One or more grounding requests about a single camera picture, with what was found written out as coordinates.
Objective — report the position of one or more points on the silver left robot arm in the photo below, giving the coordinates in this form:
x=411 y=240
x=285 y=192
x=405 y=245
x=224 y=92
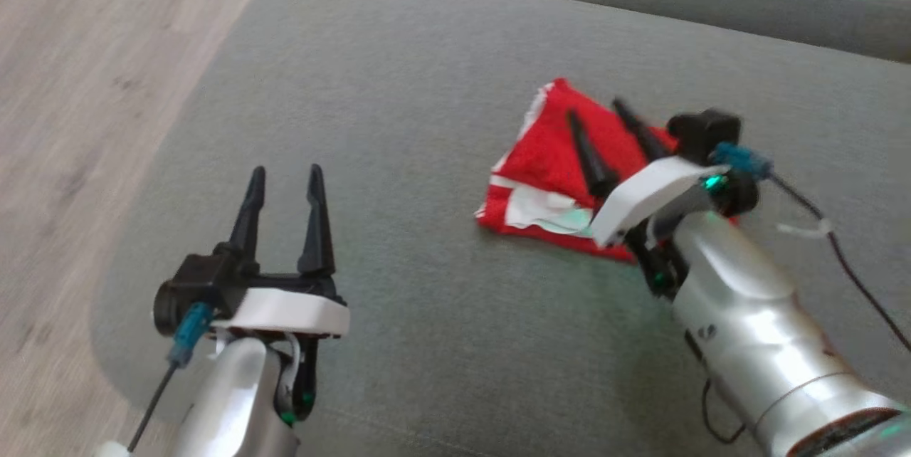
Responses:
x=228 y=407

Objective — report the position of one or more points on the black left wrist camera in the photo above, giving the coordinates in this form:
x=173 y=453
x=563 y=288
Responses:
x=199 y=282

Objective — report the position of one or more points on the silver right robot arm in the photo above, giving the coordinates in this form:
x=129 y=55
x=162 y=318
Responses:
x=754 y=322

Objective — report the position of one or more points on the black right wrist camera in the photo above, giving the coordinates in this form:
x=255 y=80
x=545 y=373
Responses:
x=704 y=133

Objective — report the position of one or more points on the red Bulls 23 jersey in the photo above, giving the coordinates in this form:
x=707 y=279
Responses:
x=548 y=151

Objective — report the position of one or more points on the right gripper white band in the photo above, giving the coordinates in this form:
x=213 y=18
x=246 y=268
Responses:
x=648 y=190

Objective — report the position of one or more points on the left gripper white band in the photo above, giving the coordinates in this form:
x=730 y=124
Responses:
x=292 y=311

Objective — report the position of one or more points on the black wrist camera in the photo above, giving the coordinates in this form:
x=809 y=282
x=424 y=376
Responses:
x=199 y=282
x=704 y=133

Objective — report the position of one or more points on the grey sofa seat cushion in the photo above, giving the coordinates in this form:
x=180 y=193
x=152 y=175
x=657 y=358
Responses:
x=427 y=122

